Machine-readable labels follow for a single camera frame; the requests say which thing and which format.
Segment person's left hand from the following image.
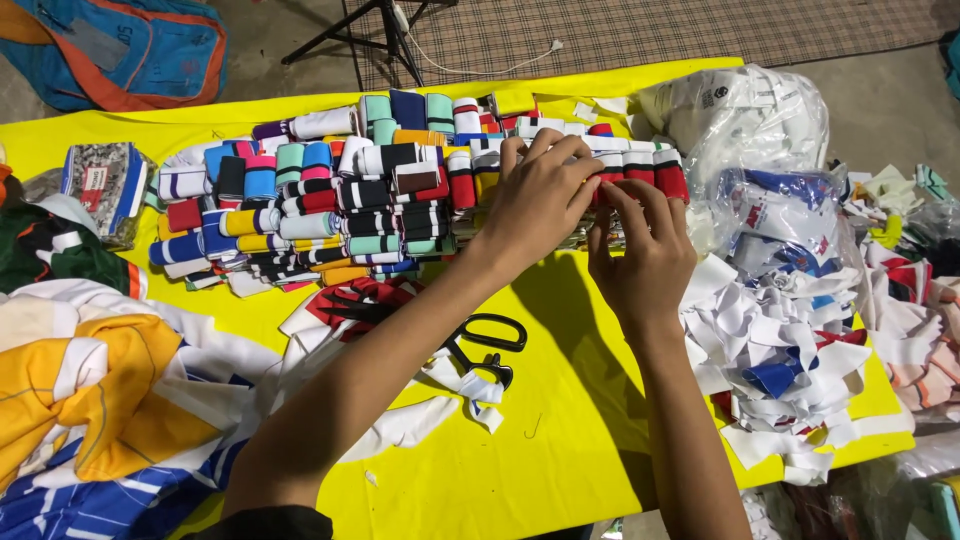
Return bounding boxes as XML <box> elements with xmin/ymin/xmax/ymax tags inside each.
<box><xmin>477</xmin><ymin>127</ymin><xmax>606</xmax><ymax>273</ymax></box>

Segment person's right hand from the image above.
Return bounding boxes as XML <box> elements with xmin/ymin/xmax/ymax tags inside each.
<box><xmin>587</xmin><ymin>179</ymin><xmax>699</xmax><ymax>333</ymax></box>

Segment red striped knit collar band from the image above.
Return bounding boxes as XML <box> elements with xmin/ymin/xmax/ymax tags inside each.
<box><xmin>592</xmin><ymin>148</ymin><xmax>691</xmax><ymax>207</ymax></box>

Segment clear bag of printed scraps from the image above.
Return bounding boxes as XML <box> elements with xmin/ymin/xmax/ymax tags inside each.
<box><xmin>686</xmin><ymin>166</ymin><xmax>864</xmax><ymax>280</ymax></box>

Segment black scissors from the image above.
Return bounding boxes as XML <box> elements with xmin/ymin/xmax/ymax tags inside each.
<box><xmin>324</xmin><ymin>289</ymin><xmax>529</xmax><ymax>392</ymax></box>

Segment heap of white fabric scraps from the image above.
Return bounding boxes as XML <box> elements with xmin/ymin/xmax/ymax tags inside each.
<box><xmin>678</xmin><ymin>251</ymin><xmax>918</xmax><ymax>487</ymax></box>

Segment clear bag of white fabric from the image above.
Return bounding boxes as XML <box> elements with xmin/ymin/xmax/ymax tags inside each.
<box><xmin>636</xmin><ymin>63</ymin><xmax>832</xmax><ymax>198</ymax></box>

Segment yellow table cloth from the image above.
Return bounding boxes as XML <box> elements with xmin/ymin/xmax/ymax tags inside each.
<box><xmin>0</xmin><ymin>57</ymin><xmax>918</xmax><ymax>540</ymax></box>

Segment brown plaid mat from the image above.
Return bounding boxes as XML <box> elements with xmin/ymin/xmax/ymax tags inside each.
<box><xmin>343</xmin><ymin>0</ymin><xmax>948</xmax><ymax>93</ymax></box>

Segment pile of folded knit bands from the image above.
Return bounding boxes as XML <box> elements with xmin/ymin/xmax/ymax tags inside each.
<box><xmin>147</xmin><ymin>88</ymin><xmax>661</xmax><ymax>290</ymax></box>

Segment red white black fabric piece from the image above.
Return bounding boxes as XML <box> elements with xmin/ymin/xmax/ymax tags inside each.
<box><xmin>279</xmin><ymin>276</ymin><xmax>429</xmax><ymax>376</ymax></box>

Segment small white blue fabric scrap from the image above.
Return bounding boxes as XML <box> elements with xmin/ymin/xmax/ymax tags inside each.
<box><xmin>466</xmin><ymin>397</ymin><xmax>506</xmax><ymax>436</ymax></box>

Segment black tripod stand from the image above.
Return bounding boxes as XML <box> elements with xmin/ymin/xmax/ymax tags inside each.
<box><xmin>281</xmin><ymin>0</ymin><xmax>460</xmax><ymax>90</ymax></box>

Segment heap of mixed fabric offcuts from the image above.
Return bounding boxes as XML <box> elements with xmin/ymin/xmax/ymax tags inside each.
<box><xmin>843</xmin><ymin>163</ymin><xmax>960</xmax><ymax>423</ymax></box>

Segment person's black sleeve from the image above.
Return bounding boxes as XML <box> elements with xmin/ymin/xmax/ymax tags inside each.
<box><xmin>180</xmin><ymin>505</ymin><xmax>336</xmax><ymax>540</ymax></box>

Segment clear packet with blue edge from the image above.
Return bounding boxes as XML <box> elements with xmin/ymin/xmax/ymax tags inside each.
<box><xmin>60</xmin><ymin>141</ymin><xmax>157</xmax><ymax>251</ymax></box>

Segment blue and orange backpack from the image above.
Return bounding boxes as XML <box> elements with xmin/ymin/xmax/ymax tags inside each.
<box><xmin>0</xmin><ymin>0</ymin><xmax>229</xmax><ymax>114</ymax></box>

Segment yellow and white jersey fabric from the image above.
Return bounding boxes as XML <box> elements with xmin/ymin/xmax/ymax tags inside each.
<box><xmin>0</xmin><ymin>279</ymin><xmax>282</xmax><ymax>496</ymax></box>

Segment green and black fabric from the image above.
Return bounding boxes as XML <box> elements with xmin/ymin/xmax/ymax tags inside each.
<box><xmin>0</xmin><ymin>163</ymin><xmax>150</xmax><ymax>301</ymax></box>

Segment blue and white striped fabric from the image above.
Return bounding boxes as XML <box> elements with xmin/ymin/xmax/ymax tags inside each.
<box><xmin>0</xmin><ymin>363</ymin><xmax>260</xmax><ymax>540</ymax></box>

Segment white charger cable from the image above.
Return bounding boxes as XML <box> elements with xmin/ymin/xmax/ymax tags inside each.
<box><xmin>390</xmin><ymin>0</ymin><xmax>565</xmax><ymax>78</ymax></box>

